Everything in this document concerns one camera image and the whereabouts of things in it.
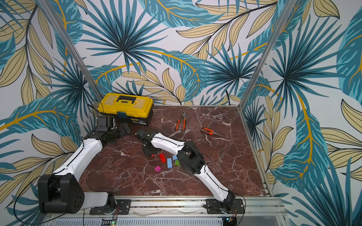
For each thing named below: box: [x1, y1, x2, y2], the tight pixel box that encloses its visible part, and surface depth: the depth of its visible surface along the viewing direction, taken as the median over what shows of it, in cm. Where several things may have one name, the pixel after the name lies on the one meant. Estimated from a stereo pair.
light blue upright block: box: [166, 157, 173, 169], surface depth 90 cm
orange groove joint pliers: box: [174, 111, 187, 131], surface depth 111 cm
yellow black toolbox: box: [98, 92, 155, 126], surface depth 99 cm
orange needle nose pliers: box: [200, 127, 224, 137], surface depth 105 cm
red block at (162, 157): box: [158, 153, 167, 164], surface depth 94 cm
